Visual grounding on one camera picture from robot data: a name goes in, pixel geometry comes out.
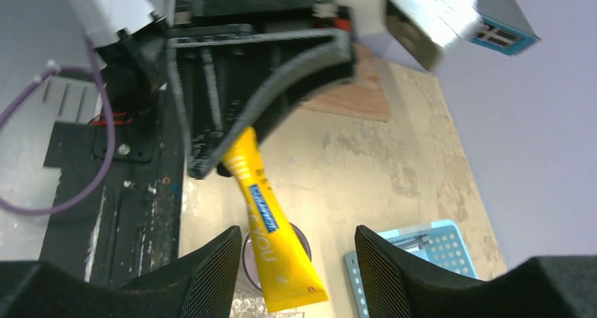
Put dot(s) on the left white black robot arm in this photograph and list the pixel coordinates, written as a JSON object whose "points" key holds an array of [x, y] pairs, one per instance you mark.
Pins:
{"points": [[131, 38]]}

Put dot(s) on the yellow toothpaste tube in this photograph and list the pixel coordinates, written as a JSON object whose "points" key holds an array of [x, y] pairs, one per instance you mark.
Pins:
{"points": [[285, 285]]}

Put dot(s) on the dark grey flat box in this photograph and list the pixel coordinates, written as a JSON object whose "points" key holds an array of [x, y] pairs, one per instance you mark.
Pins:
{"points": [[505, 28]]}

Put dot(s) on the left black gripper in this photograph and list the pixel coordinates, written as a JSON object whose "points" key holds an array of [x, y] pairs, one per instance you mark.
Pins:
{"points": [[234, 64]]}

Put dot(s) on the purple translucent mug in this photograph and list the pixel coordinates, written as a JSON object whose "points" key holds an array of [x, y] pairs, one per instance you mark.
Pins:
{"points": [[251, 259]]}

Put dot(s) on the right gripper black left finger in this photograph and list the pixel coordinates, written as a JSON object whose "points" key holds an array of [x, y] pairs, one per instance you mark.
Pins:
{"points": [[199, 284]]}

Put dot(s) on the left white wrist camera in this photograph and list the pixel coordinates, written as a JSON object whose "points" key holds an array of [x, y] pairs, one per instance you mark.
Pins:
{"points": [[417, 34]]}

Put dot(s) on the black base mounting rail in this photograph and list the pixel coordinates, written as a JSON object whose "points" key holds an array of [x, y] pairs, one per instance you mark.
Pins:
{"points": [[130, 224]]}

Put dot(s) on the clear textured oval tray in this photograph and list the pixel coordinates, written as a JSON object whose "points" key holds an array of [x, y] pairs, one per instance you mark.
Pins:
{"points": [[248, 305]]}

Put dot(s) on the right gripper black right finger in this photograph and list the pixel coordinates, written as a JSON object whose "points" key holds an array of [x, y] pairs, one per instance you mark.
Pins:
{"points": [[398, 284]]}

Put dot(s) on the brown wooden board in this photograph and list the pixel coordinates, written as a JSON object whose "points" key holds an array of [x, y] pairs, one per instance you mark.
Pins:
{"points": [[364, 97]]}

